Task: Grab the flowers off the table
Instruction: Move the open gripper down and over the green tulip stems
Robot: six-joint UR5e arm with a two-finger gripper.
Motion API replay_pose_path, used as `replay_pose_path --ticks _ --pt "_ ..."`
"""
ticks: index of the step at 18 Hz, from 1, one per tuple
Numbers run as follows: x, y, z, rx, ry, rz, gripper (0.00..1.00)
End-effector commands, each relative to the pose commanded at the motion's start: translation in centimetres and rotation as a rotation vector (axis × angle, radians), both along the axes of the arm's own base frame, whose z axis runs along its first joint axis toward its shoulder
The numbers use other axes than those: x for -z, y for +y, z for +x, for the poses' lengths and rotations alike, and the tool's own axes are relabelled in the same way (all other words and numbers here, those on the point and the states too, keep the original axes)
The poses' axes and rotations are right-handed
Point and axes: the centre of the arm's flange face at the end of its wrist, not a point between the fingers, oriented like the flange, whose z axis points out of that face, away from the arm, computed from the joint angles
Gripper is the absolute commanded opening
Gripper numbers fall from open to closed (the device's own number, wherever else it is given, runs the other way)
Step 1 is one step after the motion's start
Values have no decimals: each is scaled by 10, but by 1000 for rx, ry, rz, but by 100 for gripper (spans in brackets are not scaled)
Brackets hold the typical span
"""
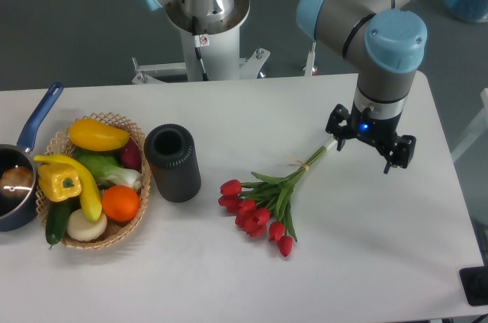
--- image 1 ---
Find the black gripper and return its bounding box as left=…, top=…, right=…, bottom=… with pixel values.
left=326, top=104, right=416, bottom=174

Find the red tulip bouquet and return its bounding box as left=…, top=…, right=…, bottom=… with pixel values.
left=218, top=139, right=336, bottom=258

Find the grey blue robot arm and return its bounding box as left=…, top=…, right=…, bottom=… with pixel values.
left=141, top=0, right=427, bottom=168

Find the black device at edge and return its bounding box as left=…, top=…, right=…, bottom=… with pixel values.
left=459, top=266, right=488, bottom=306

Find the dark grey ribbed vase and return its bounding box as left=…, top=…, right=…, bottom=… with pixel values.
left=144, top=123, right=201, bottom=203

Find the red onion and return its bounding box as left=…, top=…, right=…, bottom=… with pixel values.
left=118, top=138, right=142, bottom=171

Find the orange fruit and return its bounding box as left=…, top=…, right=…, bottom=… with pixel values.
left=101, top=185, right=140, bottom=222

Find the green lettuce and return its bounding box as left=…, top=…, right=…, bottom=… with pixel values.
left=74, top=149, right=142, bottom=191

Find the yellow mango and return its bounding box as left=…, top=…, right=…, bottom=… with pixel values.
left=69, top=118, right=130, bottom=152

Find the yellow banana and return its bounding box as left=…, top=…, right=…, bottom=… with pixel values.
left=34, top=154, right=102, bottom=222

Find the white round vegetable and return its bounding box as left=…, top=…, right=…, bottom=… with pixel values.
left=66, top=209, right=108, bottom=241

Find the yellow bell pepper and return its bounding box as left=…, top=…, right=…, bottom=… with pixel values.
left=38, top=163, right=82, bottom=202

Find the green cucumber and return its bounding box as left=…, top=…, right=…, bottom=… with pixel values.
left=45, top=197, right=79, bottom=247

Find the blue saucepan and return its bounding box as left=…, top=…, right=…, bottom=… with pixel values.
left=1, top=82, right=64, bottom=232

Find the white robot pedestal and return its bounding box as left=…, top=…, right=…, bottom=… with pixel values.
left=133, top=0, right=271, bottom=85

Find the black cable on pedestal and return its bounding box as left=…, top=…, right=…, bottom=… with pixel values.
left=191, top=14, right=210, bottom=82

